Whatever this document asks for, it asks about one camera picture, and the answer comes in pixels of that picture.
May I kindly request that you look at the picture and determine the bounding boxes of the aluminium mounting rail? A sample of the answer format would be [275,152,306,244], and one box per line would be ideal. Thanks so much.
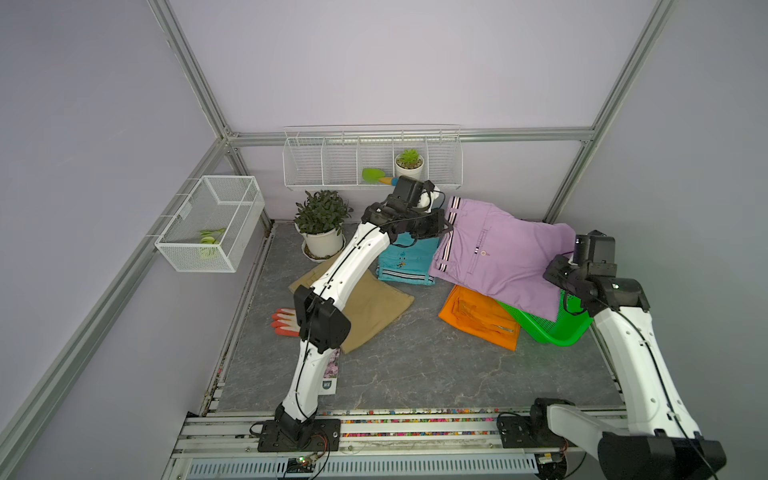
[161,409,685,480]

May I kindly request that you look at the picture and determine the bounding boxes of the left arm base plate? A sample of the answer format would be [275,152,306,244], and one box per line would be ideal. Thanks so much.
[257,419,341,453]

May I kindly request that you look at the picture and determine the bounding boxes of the flower seed packet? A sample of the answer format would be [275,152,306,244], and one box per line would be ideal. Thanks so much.
[320,349,341,396]

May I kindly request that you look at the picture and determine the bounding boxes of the green plastic basket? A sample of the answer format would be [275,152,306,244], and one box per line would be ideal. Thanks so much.
[498,291,593,347]

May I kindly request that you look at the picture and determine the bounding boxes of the green item in side basket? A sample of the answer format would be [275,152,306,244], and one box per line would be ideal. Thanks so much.
[199,228,226,259]

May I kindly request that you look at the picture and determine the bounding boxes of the white wire side basket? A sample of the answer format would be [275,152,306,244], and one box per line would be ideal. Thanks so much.
[155,175,265,273]

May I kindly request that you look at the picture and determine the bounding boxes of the small potted succulent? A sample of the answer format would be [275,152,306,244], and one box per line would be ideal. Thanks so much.
[395,149,425,180]

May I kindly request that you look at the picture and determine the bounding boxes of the purple pants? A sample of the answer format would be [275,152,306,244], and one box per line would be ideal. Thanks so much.
[429,197,576,322]

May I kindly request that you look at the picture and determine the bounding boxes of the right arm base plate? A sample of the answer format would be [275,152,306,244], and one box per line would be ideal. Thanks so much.
[496,412,571,452]

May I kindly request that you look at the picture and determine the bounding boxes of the large potted plant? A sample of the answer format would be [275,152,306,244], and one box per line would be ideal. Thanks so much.
[294,190,353,261]

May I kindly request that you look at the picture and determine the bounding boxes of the white wire wall shelf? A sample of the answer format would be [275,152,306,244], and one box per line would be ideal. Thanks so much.
[282,125,464,190]

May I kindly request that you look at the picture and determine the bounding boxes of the teal folded pants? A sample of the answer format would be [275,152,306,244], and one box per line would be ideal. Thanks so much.
[376,233,440,286]

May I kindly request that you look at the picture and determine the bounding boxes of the orange pants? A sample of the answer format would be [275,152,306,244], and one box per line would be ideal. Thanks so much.
[438,285,521,351]

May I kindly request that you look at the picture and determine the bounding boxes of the red white work glove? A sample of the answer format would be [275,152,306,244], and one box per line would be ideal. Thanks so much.
[270,308,300,337]

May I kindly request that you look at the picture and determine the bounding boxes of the green toy shovel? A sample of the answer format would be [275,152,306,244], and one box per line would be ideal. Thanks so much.
[362,168,398,186]

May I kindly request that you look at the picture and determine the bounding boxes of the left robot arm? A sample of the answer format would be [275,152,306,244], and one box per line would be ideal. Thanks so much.
[275,203,450,445]

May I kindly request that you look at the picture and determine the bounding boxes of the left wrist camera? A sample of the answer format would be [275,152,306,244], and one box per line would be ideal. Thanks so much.
[391,176,445,212]

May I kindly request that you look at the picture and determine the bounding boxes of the khaki pants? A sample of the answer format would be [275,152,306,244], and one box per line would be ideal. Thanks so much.
[287,257,416,355]

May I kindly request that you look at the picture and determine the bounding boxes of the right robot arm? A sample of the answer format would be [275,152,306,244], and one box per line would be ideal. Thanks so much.
[544,255,726,479]

